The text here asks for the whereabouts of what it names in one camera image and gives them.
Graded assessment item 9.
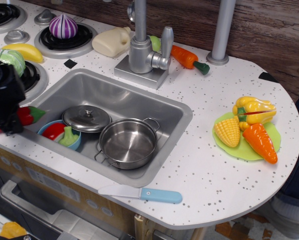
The orange toy carrot on plate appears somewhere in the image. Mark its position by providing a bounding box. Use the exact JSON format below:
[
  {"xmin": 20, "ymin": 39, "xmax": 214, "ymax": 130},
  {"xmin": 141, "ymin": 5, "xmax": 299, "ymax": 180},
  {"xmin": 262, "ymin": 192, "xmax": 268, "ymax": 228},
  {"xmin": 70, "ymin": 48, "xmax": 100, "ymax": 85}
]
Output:
[{"xmin": 242, "ymin": 123, "xmax": 278, "ymax": 164}]

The back left stove burner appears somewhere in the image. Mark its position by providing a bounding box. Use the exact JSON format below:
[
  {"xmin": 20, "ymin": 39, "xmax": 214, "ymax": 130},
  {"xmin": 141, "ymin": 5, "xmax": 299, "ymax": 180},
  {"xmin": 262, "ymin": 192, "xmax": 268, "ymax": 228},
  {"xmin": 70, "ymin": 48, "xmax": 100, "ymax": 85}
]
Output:
[{"xmin": 0, "ymin": 3, "xmax": 27, "ymax": 34}]

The green toy cabbage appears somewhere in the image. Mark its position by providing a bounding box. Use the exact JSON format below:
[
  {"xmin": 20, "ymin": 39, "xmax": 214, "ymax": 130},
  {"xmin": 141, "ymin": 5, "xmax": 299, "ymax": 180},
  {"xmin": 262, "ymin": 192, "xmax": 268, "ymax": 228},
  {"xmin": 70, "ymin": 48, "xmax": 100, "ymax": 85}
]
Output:
[{"xmin": 0, "ymin": 49, "xmax": 26, "ymax": 77}]

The cream toy bottle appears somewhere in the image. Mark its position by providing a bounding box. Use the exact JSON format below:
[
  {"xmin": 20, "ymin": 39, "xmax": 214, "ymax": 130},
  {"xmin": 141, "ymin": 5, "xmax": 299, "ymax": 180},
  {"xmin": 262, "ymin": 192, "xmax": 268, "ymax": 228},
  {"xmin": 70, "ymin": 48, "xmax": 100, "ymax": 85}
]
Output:
[{"xmin": 92, "ymin": 26, "xmax": 131, "ymax": 57}]

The steel pan with handles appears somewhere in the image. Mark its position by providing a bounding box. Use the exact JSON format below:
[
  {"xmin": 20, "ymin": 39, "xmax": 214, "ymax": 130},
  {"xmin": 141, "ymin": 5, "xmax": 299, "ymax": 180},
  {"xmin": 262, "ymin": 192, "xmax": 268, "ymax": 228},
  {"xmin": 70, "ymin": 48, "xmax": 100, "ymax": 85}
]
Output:
[{"xmin": 94, "ymin": 117, "xmax": 160, "ymax": 170}]

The grey stove knob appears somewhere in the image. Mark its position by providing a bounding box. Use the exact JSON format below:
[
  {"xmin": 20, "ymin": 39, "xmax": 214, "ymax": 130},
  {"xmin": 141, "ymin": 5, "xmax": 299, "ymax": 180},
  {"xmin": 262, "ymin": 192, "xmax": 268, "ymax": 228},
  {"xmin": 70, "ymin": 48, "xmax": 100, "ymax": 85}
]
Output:
[
  {"xmin": 4, "ymin": 29, "xmax": 30, "ymax": 44},
  {"xmin": 34, "ymin": 9, "xmax": 56, "ymax": 26}
]

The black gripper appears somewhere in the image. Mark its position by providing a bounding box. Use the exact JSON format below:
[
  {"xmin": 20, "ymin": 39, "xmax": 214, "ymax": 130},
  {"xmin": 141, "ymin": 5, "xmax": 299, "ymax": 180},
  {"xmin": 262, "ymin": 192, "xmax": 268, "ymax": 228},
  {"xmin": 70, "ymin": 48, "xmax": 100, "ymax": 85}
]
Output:
[{"xmin": 0, "ymin": 64, "xmax": 26, "ymax": 136}]

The red toy chili pepper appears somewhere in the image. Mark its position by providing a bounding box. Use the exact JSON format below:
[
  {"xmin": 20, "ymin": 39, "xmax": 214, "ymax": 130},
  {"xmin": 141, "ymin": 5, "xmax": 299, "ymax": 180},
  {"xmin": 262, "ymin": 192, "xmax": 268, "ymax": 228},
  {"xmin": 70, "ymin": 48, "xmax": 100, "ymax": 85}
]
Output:
[{"xmin": 0, "ymin": 106, "xmax": 46, "ymax": 133}]

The grey toy sink basin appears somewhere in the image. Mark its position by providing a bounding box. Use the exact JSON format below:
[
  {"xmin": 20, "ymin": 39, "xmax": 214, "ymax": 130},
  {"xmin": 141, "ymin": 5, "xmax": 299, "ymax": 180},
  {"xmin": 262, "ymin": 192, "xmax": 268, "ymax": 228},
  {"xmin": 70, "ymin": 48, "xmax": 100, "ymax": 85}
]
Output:
[{"xmin": 22, "ymin": 69, "xmax": 192, "ymax": 188}]

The red white toy slice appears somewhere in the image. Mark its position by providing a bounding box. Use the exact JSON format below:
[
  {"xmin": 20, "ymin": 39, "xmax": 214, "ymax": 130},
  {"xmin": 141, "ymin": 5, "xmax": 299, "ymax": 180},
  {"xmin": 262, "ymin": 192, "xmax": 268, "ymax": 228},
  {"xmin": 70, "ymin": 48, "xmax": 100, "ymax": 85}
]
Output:
[{"xmin": 41, "ymin": 122, "xmax": 66, "ymax": 141}]

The grey stove knob near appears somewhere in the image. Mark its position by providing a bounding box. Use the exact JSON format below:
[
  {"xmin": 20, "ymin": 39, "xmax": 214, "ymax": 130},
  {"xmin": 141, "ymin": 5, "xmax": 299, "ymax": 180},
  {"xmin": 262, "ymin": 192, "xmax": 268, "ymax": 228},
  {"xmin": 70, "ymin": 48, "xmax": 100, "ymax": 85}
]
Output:
[{"xmin": 4, "ymin": 29, "xmax": 30, "ymax": 44}]

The green toy broccoli piece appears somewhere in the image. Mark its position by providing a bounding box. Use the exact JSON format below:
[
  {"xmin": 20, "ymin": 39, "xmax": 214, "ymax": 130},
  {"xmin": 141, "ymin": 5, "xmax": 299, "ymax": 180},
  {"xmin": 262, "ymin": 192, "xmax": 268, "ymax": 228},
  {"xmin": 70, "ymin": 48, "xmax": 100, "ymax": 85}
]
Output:
[{"xmin": 59, "ymin": 126, "xmax": 79, "ymax": 147}]

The yellow object bottom left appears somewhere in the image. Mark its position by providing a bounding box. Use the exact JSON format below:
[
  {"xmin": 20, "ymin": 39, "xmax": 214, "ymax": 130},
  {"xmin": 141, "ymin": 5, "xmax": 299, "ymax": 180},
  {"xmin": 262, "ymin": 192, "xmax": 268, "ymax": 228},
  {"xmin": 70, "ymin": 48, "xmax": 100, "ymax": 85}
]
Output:
[{"xmin": 0, "ymin": 221, "xmax": 27, "ymax": 239}]

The yellow toy bell pepper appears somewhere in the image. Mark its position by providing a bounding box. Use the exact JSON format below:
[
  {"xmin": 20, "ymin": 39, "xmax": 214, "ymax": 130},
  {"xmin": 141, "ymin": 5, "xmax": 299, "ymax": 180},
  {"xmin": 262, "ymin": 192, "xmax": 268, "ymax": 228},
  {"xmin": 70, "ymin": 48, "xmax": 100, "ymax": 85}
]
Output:
[{"xmin": 232, "ymin": 96, "xmax": 276, "ymax": 131}]

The grey vertical pole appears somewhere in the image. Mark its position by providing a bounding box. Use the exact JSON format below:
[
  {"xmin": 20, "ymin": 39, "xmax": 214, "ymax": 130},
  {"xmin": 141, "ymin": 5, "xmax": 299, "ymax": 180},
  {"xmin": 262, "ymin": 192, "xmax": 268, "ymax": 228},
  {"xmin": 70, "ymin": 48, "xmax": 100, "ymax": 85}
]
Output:
[{"xmin": 206, "ymin": 0, "xmax": 236, "ymax": 66}]

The yellow toy banana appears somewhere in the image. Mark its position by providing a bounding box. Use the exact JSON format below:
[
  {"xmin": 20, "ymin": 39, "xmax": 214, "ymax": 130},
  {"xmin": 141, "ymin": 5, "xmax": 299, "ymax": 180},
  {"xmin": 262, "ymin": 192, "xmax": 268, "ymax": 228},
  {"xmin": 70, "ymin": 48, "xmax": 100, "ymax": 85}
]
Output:
[{"xmin": 2, "ymin": 43, "xmax": 43, "ymax": 63}]

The light green toy plate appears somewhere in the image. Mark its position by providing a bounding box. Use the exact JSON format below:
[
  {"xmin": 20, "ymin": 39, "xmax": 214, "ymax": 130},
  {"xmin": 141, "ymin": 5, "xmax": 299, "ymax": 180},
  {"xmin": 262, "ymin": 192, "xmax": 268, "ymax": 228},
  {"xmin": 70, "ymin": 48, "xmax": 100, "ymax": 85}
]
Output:
[{"xmin": 212, "ymin": 122, "xmax": 281, "ymax": 161}]

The black tape near burner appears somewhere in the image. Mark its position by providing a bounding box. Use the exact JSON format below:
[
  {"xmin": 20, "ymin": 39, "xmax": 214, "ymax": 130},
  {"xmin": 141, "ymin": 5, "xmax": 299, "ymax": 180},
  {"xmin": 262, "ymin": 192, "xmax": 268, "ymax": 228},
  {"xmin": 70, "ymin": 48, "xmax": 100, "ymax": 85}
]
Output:
[{"xmin": 64, "ymin": 59, "xmax": 77, "ymax": 69}]

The blue toy bowl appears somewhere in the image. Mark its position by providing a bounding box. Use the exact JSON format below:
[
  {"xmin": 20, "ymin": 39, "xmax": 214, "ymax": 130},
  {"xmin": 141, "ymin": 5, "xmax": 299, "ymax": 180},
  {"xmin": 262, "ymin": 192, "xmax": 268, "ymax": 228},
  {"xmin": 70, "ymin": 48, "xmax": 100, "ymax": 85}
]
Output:
[{"xmin": 38, "ymin": 120, "xmax": 81, "ymax": 150}]

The grey oven door handle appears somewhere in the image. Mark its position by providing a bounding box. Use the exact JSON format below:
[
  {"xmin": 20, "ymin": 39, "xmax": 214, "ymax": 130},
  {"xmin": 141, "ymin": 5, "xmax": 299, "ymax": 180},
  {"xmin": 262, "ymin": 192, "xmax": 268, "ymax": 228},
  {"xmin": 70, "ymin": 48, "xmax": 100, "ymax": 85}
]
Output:
[{"xmin": 0, "ymin": 180, "xmax": 131, "ymax": 240}]

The yellow toy corn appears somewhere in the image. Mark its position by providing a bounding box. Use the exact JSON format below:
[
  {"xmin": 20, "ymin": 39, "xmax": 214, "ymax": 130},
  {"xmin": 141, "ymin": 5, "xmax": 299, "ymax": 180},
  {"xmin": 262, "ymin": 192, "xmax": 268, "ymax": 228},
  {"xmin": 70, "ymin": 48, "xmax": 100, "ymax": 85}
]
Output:
[{"xmin": 213, "ymin": 118, "xmax": 240, "ymax": 148}]

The middle stove burner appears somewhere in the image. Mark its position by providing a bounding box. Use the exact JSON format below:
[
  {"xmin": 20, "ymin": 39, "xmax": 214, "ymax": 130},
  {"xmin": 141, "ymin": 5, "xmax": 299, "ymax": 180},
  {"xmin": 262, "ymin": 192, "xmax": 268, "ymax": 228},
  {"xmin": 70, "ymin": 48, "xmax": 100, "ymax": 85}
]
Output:
[{"xmin": 34, "ymin": 23, "xmax": 98, "ymax": 59}]

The stove burner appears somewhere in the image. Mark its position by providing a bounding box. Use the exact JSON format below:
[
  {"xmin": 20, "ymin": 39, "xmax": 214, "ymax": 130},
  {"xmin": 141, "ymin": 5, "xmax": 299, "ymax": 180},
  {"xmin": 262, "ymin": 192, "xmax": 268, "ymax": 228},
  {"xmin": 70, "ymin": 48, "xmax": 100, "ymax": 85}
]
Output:
[
  {"xmin": 20, "ymin": 60, "xmax": 49, "ymax": 106},
  {"xmin": 34, "ymin": 23, "xmax": 98, "ymax": 59},
  {"xmin": 0, "ymin": 3, "xmax": 27, "ymax": 34}
]

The light green toy fruit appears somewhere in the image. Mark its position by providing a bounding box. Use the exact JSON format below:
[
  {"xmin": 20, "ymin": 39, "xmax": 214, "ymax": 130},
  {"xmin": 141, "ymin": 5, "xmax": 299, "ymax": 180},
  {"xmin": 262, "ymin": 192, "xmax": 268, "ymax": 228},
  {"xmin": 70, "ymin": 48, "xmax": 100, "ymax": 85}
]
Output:
[{"xmin": 150, "ymin": 35, "xmax": 161, "ymax": 52}]

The purple white toy onion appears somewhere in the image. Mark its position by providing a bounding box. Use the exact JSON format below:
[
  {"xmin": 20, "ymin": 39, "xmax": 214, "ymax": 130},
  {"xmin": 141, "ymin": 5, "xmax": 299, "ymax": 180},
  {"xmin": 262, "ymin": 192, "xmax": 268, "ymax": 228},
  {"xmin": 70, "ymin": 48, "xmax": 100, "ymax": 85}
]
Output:
[{"xmin": 49, "ymin": 14, "xmax": 78, "ymax": 40}]

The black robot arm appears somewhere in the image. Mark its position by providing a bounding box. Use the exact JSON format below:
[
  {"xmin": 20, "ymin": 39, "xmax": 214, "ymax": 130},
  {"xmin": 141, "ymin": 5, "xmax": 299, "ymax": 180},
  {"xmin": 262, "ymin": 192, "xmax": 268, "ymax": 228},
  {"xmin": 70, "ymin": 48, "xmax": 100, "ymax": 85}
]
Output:
[{"xmin": 0, "ymin": 62, "xmax": 25, "ymax": 136}]

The orange carrot green top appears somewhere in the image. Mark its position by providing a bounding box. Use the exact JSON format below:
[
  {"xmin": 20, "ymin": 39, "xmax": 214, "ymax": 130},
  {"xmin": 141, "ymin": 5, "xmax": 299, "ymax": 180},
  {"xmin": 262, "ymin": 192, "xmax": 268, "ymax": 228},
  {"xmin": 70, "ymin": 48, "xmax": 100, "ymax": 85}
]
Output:
[{"xmin": 171, "ymin": 45, "xmax": 210, "ymax": 76}]

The grey toy faucet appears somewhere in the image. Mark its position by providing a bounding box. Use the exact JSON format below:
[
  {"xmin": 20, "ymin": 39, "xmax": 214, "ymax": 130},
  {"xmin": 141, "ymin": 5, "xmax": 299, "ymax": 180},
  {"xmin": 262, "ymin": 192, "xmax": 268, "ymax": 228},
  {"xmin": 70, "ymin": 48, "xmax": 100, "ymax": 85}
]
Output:
[{"xmin": 114, "ymin": 0, "xmax": 174, "ymax": 90}]

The grey stove knob far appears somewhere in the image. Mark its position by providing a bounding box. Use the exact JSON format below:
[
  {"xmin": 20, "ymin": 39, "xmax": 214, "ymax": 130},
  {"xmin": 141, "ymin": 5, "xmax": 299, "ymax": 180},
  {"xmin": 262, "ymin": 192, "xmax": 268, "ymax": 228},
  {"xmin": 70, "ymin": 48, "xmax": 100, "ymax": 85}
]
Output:
[{"xmin": 34, "ymin": 9, "xmax": 56, "ymax": 26}]

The steel pot lid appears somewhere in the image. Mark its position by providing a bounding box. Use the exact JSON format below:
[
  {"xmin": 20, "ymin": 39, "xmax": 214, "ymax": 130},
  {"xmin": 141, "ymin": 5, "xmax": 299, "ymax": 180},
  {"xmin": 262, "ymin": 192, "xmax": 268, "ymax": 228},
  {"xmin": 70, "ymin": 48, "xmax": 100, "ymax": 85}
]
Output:
[{"xmin": 62, "ymin": 105, "xmax": 112, "ymax": 133}]

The front left stove burner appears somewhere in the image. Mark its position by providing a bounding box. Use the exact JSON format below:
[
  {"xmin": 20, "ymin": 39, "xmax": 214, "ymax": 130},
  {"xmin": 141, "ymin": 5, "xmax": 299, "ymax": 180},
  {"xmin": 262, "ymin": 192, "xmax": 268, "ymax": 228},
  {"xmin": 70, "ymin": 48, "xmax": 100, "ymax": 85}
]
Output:
[{"xmin": 20, "ymin": 60, "xmax": 49, "ymax": 106}]

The black tape right edge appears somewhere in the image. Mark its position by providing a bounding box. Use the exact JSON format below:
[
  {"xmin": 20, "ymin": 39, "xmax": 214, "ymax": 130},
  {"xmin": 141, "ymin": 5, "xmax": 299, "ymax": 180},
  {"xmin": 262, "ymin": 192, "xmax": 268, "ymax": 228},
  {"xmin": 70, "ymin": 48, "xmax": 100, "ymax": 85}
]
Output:
[{"xmin": 258, "ymin": 72, "xmax": 278, "ymax": 83}]

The toy knife blue handle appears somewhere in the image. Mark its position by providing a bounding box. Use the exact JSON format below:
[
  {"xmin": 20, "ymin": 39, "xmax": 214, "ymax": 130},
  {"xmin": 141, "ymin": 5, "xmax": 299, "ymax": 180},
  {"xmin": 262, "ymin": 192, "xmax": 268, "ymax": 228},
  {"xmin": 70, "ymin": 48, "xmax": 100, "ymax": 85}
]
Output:
[{"xmin": 98, "ymin": 184, "xmax": 183, "ymax": 204}]

